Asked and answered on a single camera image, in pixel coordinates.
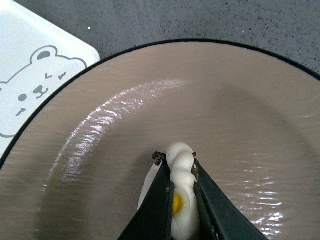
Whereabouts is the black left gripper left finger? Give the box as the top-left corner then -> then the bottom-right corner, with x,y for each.
119,151 -> 174,240

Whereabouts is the white steamed bun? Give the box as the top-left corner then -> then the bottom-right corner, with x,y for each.
137,141 -> 201,240

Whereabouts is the white bear print tray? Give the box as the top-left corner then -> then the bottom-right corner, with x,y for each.
0,0 -> 100,153

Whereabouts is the beige plate with black rim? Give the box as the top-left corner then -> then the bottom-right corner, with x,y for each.
0,42 -> 320,240

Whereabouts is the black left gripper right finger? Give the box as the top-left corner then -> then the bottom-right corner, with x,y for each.
191,152 -> 267,240

